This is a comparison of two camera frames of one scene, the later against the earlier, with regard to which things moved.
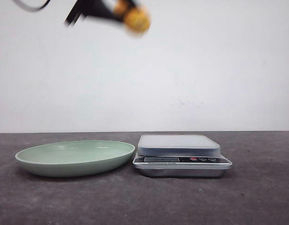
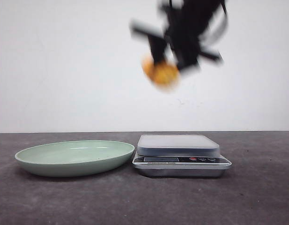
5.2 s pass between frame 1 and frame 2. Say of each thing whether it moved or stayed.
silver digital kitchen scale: stayed
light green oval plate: stayed
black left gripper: moved
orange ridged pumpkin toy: moved
